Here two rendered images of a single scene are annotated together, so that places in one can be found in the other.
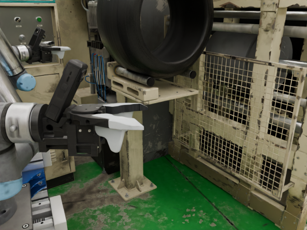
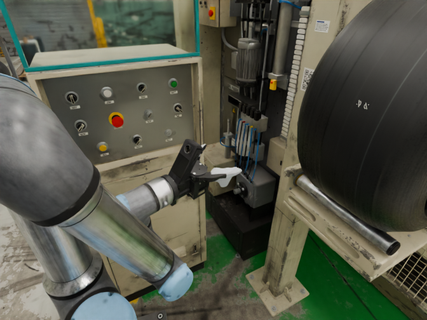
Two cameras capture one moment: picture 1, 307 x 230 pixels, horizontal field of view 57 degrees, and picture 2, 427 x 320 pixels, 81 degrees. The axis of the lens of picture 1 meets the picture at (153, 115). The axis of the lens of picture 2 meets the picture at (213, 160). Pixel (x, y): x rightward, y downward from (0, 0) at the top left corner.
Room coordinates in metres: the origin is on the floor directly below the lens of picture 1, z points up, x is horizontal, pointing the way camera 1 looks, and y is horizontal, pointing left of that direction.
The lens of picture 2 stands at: (0.87, 0.42, 1.45)
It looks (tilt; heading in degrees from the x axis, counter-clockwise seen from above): 33 degrees down; 7
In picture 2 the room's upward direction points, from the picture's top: straight up
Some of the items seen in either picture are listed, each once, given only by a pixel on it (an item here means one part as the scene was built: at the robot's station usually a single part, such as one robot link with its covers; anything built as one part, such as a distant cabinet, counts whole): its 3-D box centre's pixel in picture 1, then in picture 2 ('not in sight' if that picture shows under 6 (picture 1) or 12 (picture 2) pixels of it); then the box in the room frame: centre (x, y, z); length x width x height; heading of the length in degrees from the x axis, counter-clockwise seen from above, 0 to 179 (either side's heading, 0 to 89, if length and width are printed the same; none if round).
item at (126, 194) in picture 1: (132, 183); (276, 283); (1.77, 0.16, 0.02); 0.27 x 0.27 x 0.04; 35
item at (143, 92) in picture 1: (133, 86); (332, 221); (1.49, 0.11, 0.83); 0.36 x 0.09 x 0.06; 35
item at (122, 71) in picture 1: (133, 75); (338, 207); (1.49, 0.11, 0.90); 0.35 x 0.05 x 0.05; 35
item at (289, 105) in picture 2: not in sight; (298, 82); (1.82, 0.23, 1.19); 0.05 x 0.04 x 0.48; 125
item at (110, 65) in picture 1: (137, 67); (325, 167); (1.72, 0.10, 0.90); 0.40 x 0.03 x 0.10; 125
